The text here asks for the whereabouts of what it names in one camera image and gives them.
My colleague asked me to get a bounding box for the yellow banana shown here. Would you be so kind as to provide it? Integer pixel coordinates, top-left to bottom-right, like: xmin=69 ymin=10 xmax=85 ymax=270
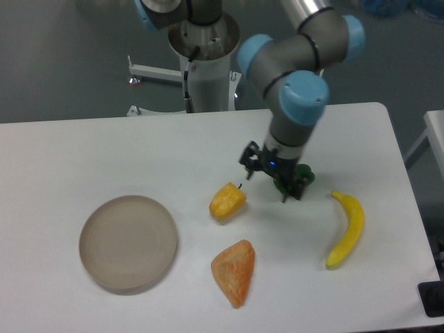
xmin=325 ymin=191 xmax=365 ymax=269

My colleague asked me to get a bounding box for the white side table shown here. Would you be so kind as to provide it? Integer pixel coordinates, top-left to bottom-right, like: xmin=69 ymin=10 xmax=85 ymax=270
xmin=403 ymin=110 xmax=443 ymax=276

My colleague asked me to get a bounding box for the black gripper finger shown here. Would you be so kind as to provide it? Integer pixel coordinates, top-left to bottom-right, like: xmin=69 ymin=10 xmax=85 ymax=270
xmin=239 ymin=141 xmax=261 ymax=180
xmin=281 ymin=173 xmax=310 ymax=203

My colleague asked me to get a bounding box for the blue bag in background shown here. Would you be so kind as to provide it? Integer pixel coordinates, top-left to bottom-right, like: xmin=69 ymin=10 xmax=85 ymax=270
xmin=357 ymin=0 xmax=443 ymax=23

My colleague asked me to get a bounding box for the green pepper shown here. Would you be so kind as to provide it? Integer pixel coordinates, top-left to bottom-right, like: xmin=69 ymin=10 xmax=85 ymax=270
xmin=289 ymin=164 xmax=316 ymax=196

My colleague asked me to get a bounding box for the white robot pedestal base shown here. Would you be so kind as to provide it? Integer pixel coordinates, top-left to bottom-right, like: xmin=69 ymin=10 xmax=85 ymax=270
xmin=128 ymin=12 xmax=242 ymax=113

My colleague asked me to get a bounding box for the black cable on pedestal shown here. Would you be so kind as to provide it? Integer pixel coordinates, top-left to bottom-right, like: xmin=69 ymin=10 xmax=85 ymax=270
xmin=182 ymin=45 xmax=200 ymax=114

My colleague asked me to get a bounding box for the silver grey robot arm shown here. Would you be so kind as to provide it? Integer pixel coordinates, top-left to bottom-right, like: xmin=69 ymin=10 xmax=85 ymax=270
xmin=135 ymin=1 xmax=366 ymax=199

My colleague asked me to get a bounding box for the beige round plate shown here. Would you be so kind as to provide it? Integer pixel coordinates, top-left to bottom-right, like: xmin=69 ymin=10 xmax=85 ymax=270
xmin=78 ymin=195 xmax=178 ymax=291

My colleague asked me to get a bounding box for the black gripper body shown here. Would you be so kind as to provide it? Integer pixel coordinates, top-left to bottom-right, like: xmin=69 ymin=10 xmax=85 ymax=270
xmin=259 ymin=137 xmax=305 ymax=179

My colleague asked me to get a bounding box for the yellow pepper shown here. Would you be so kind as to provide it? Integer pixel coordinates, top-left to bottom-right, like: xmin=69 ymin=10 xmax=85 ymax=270
xmin=209 ymin=182 xmax=247 ymax=221

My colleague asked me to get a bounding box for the black device at table edge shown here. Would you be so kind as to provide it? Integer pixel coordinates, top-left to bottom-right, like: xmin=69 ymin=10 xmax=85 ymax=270
xmin=418 ymin=281 xmax=443 ymax=318

